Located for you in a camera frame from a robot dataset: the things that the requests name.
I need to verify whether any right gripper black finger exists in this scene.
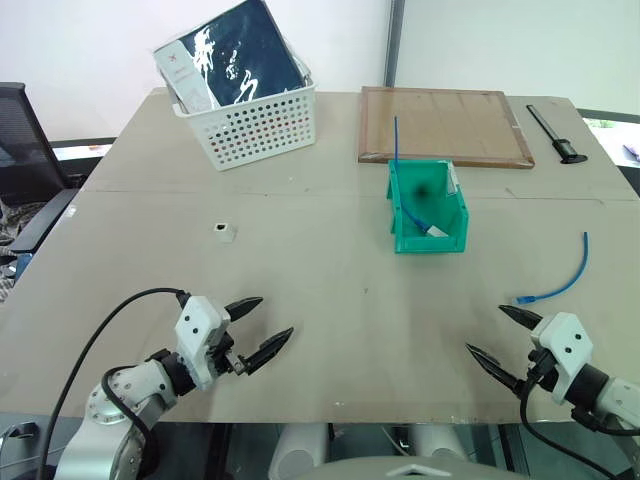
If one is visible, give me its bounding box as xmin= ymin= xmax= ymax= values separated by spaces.
xmin=498 ymin=304 xmax=546 ymax=332
xmin=464 ymin=342 xmax=527 ymax=399

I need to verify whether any black caliper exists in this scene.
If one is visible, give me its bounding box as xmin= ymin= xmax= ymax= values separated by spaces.
xmin=525 ymin=103 xmax=589 ymax=165

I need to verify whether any white perforated plastic basket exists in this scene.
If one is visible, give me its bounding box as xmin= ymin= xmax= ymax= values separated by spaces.
xmin=172 ymin=74 xmax=320 ymax=173

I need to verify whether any white slim box red mark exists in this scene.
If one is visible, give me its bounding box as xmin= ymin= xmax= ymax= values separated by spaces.
xmin=153 ymin=39 xmax=220 ymax=114

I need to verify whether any silver robot torso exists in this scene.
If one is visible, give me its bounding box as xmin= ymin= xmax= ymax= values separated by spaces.
xmin=309 ymin=457 xmax=506 ymax=480

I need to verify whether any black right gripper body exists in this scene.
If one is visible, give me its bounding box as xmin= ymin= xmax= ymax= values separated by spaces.
xmin=522 ymin=349 xmax=559 ymax=397

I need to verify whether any wooden framed board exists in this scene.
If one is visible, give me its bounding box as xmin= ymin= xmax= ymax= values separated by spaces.
xmin=357 ymin=86 xmax=536 ymax=170

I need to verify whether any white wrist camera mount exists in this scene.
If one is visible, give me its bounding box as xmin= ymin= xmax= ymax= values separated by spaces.
xmin=528 ymin=312 xmax=595 ymax=406
xmin=174 ymin=295 xmax=232 ymax=391

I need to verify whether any green plastic bin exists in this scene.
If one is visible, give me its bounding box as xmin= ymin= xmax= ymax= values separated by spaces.
xmin=385 ymin=158 xmax=470 ymax=255

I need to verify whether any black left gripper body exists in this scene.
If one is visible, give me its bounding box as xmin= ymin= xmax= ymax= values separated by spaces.
xmin=211 ymin=329 xmax=252 ymax=377

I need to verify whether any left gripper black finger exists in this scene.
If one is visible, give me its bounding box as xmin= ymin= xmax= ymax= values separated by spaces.
xmin=242 ymin=327 xmax=295 ymax=377
xmin=223 ymin=296 xmax=265 ymax=324

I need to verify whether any grey wall pillar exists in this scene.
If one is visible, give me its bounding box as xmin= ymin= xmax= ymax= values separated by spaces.
xmin=383 ymin=0 xmax=406 ymax=89

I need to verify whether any blue cable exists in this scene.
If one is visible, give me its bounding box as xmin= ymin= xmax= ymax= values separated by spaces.
xmin=393 ymin=116 xmax=449 ymax=239
xmin=513 ymin=231 xmax=590 ymax=306

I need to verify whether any white rounded shape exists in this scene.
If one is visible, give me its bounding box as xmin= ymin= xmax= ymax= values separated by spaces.
xmin=268 ymin=424 xmax=329 ymax=480
xmin=413 ymin=424 xmax=469 ymax=471

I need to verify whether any dark blue glossy book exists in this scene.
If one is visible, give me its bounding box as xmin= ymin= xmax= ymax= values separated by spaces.
xmin=154 ymin=0 xmax=314 ymax=109

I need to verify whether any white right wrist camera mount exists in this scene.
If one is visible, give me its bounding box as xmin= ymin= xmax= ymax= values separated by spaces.
xmin=528 ymin=312 xmax=595 ymax=406

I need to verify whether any black office chair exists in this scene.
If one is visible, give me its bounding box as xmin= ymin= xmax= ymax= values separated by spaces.
xmin=0 ymin=82 xmax=84 ymax=254

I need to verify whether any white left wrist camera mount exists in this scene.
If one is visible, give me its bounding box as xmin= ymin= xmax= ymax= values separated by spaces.
xmin=174 ymin=295 xmax=232 ymax=391

